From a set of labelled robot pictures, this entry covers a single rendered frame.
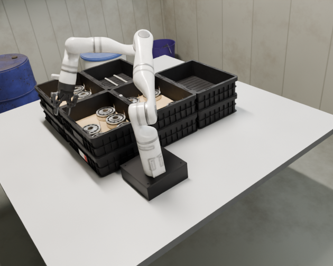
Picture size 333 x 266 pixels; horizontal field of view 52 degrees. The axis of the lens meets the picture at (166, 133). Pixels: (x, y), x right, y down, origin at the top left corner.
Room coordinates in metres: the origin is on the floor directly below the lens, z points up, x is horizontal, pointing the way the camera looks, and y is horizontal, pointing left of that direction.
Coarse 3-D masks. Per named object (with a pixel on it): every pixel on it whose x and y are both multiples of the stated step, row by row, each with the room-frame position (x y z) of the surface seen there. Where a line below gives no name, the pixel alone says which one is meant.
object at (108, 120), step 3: (114, 114) 1.57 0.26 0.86; (117, 114) 1.57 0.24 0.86; (120, 114) 1.57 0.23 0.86; (108, 117) 1.55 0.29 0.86; (123, 117) 1.53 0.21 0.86; (108, 120) 1.52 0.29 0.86; (111, 120) 1.51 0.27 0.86; (117, 120) 1.50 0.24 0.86; (120, 120) 1.50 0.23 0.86; (123, 120) 1.50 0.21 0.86; (111, 123) 1.48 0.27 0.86; (114, 123) 1.48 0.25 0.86; (117, 123) 1.48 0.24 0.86
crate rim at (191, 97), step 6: (162, 78) 1.81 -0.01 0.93; (126, 84) 1.78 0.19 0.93; (174, 84) 1.71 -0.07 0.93; (186, 90) 1.62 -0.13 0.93; (192, 96) 1.55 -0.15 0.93; (132, 102) 1.55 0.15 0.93; (174, 102) 1.50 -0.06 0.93; (180, 102) 1.50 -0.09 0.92; (186, 102) 1.52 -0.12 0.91; (162, 108) 1.45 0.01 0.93; (168, 108) 1.46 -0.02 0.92
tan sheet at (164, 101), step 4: (140, 96) 1.82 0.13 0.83; (140, 100) 1.76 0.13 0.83; (144, 100) 1.76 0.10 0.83; (160, 100) 1.74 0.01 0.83; (164, 100) 1.73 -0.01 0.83; (168, 100) 1.72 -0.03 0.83; (156, 104) 1.69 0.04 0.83; (160, 104) 1.68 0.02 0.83; (164, 104) 1.68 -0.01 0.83; (156, 108) 1.65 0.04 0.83
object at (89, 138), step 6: (108, 90) 1.73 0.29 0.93; (96, 96) 1.68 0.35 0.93; (114, 96) 1.66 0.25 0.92; (78, 102) 1.62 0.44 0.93; (126, 102) 1.57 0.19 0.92; (60, 108) 1.57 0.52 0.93; (72, 120) 1.43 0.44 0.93; (78, 126) 1.37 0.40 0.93; (120, 126) 1.33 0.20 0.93; (126, 126) 1.34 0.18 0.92; (84, 132) 1.31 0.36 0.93; (108, 132) 1.29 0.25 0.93; (114, 132) 1.30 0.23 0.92; (90, 138) 1.25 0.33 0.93; (96, 138) 1.25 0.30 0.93; (102, 138) 1.27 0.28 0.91
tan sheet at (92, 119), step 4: (116, 112) 1.65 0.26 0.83; (92, 116) 1.64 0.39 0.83; (96, 116) 1.63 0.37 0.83; (80, 120) 1.60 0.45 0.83; (84, 120) 1.60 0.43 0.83; (88, 120) 1.59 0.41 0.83; (92, 120) 1.59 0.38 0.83; (96, 120) 1.58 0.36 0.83; (80, 124) 1.56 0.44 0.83; (84, 124) 1.56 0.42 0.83; (88, 124) 1.55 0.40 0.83; (100, 124) 1.54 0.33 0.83; (104, 124) 1.54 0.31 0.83; (104, 128) 1.49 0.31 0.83; (108, 128) 1.49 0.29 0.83
